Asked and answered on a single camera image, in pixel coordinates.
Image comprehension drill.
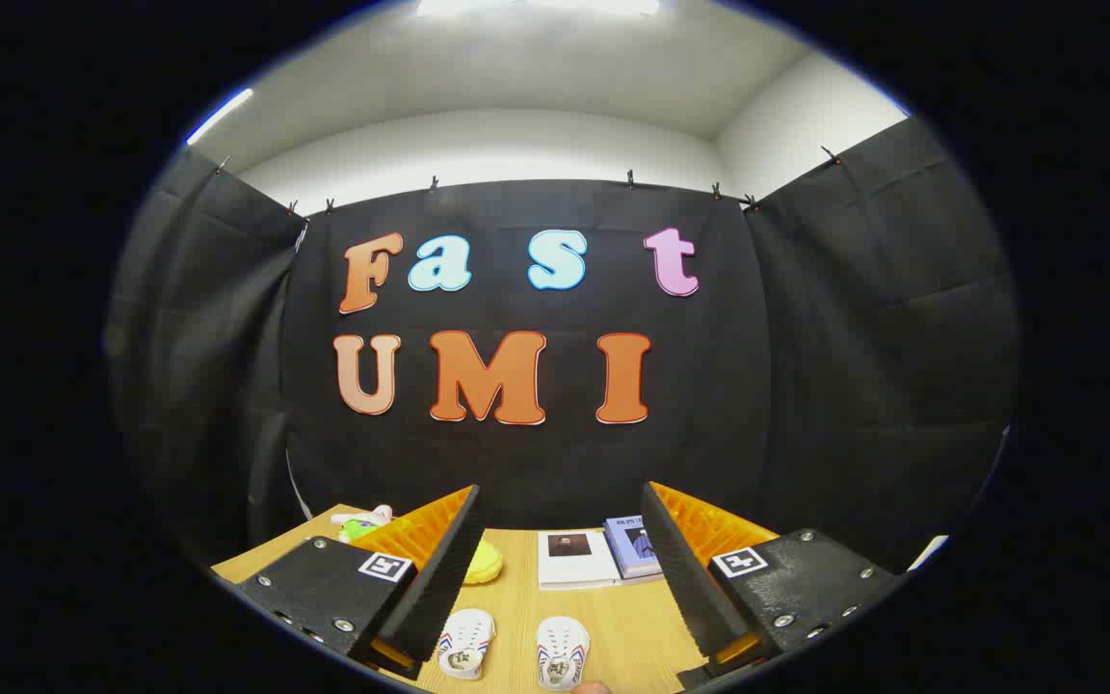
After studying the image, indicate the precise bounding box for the large ceiling light panel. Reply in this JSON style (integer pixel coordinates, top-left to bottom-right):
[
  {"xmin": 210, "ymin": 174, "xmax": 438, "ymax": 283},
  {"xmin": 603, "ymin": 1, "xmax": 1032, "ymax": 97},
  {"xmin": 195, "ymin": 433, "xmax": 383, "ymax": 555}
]
[{"xmin": 417, "ymin": 0, "xmax": 660, "ymax": 17}]

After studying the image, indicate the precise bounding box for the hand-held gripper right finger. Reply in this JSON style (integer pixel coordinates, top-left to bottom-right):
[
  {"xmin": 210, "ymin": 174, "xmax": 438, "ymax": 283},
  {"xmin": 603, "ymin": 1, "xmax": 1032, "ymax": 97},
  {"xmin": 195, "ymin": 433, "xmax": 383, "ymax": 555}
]
[{"xmin": 640, "ymin": 481, "xmax": 903, "ymax": 687}]

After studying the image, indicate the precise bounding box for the blue book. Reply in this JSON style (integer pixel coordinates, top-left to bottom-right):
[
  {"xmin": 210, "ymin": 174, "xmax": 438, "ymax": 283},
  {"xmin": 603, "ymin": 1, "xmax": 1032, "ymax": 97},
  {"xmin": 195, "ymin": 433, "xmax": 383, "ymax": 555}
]
[{"xmin": 602, "ymin": 516, "xmax": 664, "ymax": 581}]

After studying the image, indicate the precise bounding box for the white striped canvas shoe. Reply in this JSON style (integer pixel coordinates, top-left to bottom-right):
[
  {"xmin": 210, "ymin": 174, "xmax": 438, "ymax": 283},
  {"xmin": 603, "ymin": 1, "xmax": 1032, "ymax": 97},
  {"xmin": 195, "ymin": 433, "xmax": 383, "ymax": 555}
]
[
  {"xmin": 535, "ymin": 616, "xmax": 592, "ymax": 692},
  {"xmin": 436, "ymin": 607, "xmax": 497, "ymax": 681}
]

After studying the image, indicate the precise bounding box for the yellow plush ball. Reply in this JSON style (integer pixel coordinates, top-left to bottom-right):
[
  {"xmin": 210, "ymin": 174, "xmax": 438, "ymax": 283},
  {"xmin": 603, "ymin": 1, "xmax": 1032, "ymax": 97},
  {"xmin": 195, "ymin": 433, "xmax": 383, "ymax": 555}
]
[{"xmin": 463, "ymin": 538, "xmax": 505, "ymax": 586}]

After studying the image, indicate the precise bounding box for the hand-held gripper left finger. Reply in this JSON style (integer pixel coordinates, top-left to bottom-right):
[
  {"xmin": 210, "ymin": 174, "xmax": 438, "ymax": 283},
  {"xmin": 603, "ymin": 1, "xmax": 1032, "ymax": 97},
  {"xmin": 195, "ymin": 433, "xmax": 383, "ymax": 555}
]
[{"xmin": 211, "ymin": 484, "xmax": 487, "ymax": 681}]

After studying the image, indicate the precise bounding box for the pink and green plush toy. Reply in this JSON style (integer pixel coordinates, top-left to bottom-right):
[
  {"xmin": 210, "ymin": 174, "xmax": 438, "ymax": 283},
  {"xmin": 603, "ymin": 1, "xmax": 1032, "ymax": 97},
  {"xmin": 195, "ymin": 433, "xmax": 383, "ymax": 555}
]
[{"xmin": 330, "ymin": 504, "xmax": 394, "ymax": 543}]

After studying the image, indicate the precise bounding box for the small ceiling light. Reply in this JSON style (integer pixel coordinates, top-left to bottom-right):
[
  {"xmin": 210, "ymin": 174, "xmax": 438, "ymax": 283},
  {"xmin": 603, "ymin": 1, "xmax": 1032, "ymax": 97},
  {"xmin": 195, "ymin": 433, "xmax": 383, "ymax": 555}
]
[{"xmin": 186, "ymin": 88, "xmax": 255, "ymax": 147}]

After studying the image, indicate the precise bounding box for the white book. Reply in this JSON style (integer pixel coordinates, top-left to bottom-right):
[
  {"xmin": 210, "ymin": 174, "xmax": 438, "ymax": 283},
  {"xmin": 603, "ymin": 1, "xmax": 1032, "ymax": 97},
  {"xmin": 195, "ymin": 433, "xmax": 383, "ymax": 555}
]
[{"xmin": 537, "ymin": 528, "xmax": 625, "ymax": 591}]

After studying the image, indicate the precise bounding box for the black backdrop cloth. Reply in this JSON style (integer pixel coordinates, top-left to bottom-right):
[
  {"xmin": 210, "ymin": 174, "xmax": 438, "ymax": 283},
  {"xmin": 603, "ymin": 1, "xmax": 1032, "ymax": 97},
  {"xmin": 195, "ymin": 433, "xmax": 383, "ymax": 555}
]
[{"xmin": 104, "ymin": 116, "xmax": 1018, "ymax": 579}]

